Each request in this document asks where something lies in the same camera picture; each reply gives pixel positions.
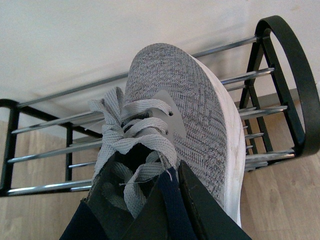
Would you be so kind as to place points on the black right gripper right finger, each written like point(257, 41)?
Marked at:
point(209, 221)

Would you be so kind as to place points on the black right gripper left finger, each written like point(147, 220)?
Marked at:
point(125, 202)

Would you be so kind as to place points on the grey knit sneaker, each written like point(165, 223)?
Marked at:
point(173, 109)

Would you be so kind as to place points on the black metal shoe rack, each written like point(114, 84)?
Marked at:
point(278, 79)

